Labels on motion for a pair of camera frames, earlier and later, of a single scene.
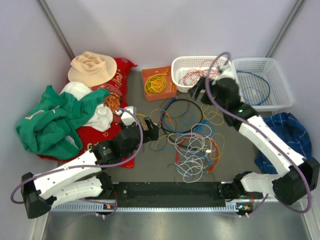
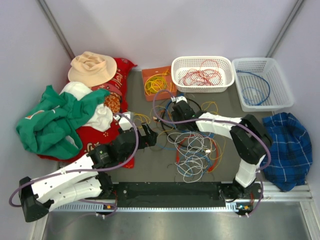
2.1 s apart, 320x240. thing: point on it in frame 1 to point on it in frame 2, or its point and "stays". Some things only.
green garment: (47, 128) stays
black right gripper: (195, 91) to (179, 126)
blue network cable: (263, 101) stays
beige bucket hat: (91, 69) stays
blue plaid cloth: (290, 130) stays
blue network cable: (172, 132) to (166, 109)
